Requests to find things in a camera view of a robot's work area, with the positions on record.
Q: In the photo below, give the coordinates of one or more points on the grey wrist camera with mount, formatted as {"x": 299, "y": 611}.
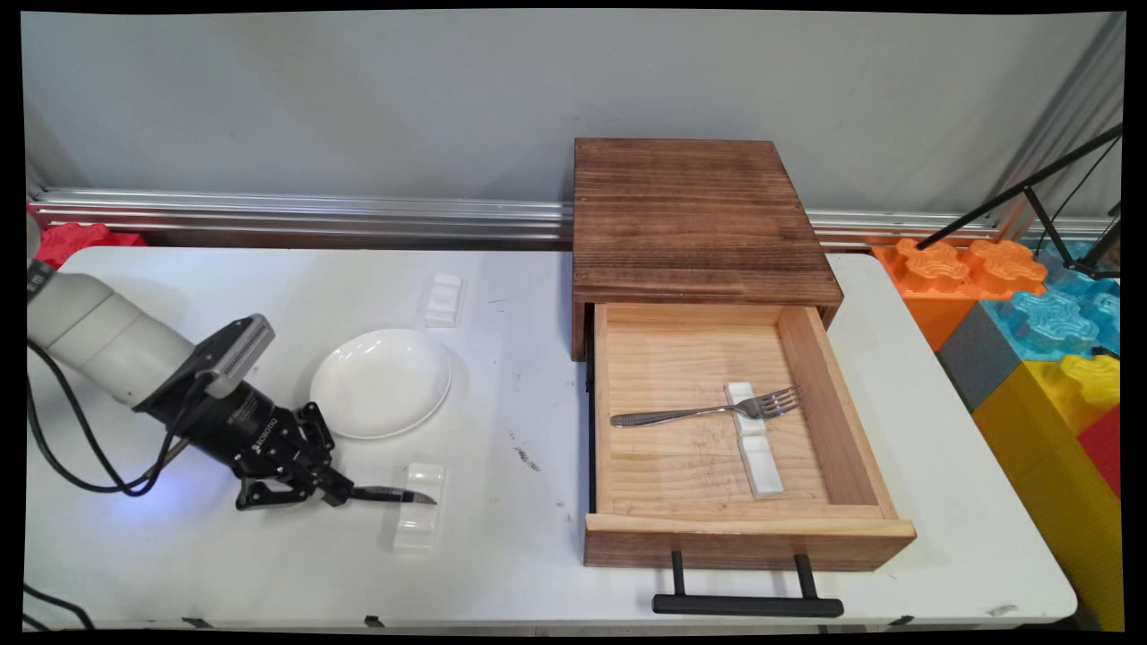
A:
{"x": 240, "y": 349}

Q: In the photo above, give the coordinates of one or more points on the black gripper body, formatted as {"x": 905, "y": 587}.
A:
{"x": 242, "y": 425}

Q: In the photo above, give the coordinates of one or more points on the dark brown wooden cabinet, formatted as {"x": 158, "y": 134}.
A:
{"x": 694, "y": 215}

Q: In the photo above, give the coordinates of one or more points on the translucent white cutlery rest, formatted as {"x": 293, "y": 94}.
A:
{"x": 419, "y": 524}

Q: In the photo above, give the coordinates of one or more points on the metal table knife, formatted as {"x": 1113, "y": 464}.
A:
{"x": 394, "y": 494}

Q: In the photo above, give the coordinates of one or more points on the grey foam block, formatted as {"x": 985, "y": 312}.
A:
{"x": 977, "y": 363}

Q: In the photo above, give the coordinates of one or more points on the long white cutlery rest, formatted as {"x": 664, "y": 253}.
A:
{"x": 762, "y": 466}

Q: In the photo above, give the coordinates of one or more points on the blue foam block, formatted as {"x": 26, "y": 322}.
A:
{"x": 1057, "y": 318}

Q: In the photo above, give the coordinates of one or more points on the horizontal aluminium rail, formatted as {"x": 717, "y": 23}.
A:
{"x": 314, "y": 215}

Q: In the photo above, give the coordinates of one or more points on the black tripod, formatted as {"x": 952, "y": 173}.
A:
{"x": 1030, "y": 188}

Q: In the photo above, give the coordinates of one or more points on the metal fork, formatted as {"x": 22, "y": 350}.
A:
{"x": 681, "y": 414}

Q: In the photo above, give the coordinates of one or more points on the red puzzle foam block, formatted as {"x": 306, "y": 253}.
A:
{"x": 76, "y": 240}

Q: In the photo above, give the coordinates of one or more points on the small white cutlery rest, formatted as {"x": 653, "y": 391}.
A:
{"x": 444, "y": 300}

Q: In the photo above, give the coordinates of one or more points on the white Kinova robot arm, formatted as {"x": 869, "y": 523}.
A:
{"x": 99, "y": 331}

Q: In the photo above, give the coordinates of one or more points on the white round plate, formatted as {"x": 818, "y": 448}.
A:
{"x": 381, "y": 383}

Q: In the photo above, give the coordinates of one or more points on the orange foam block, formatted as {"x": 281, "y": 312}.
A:
{"x": 941, "y": 269}

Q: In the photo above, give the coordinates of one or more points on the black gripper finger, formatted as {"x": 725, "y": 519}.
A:
{"x": 269, "y": 494}
{"x": 318, "y": 434}

